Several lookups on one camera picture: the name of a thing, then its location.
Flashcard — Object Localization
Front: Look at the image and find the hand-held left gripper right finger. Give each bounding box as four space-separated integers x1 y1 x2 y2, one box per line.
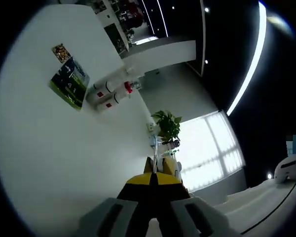
154 172 232 237

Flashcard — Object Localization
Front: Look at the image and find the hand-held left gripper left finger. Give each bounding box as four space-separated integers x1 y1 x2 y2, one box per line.
73 172 155 237

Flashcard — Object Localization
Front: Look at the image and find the clear plastic skincare packet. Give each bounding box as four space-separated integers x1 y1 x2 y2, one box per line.
149 137 165 174

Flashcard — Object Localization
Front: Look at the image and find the clear-capped white skincare bottle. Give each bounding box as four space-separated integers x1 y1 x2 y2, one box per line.
95 92 134 112
85 81 125 104

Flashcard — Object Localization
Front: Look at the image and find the white skincare tube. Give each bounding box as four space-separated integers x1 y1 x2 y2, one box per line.
88 68 140 91

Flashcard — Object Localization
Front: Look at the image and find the green skincare sachet packet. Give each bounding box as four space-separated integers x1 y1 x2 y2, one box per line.
48 56 91 112

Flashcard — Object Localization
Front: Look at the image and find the gold skincare sachet packet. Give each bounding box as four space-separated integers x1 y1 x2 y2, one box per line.
51 43 73 63

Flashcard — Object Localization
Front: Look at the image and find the dark-capped water bottle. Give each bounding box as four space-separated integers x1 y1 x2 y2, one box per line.
166 139 181 150

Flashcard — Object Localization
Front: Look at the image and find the bright window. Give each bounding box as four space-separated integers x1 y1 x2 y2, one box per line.
179 111 246 191

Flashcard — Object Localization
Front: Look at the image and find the green potted plant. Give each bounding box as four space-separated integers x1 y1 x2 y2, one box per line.
151 110 183 143

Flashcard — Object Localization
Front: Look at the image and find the person's white shirt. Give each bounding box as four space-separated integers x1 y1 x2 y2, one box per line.
212 177 296 237

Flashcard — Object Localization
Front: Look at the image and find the white wearable chest device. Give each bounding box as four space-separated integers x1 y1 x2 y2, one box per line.
275 157 296 184

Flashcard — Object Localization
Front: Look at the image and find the row of white desks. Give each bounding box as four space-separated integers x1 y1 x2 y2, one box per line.
91 0 129 55

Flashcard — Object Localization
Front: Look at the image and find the curved ceiling light strip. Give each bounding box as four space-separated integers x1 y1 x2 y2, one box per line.
226 1 267 116

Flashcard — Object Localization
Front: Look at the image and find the black wearable device cable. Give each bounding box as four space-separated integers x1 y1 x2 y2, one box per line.
241 177 296 235

